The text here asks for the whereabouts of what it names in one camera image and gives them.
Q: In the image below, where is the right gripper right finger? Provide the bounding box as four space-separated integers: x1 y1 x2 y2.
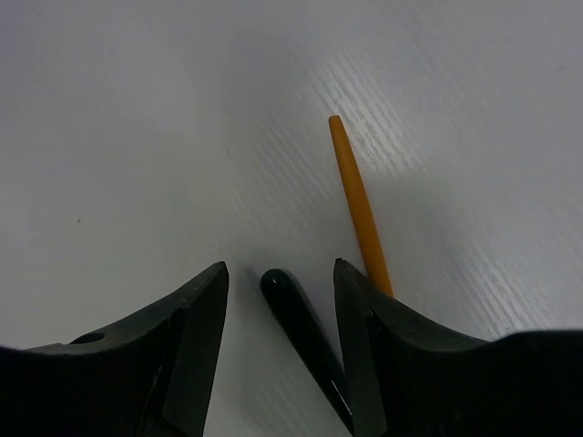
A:
333 259 582 436

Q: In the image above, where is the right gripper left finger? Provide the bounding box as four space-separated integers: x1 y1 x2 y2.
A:
1 262 229 436

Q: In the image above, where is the yellow plastic knife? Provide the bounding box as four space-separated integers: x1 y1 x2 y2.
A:
328 115 394 297

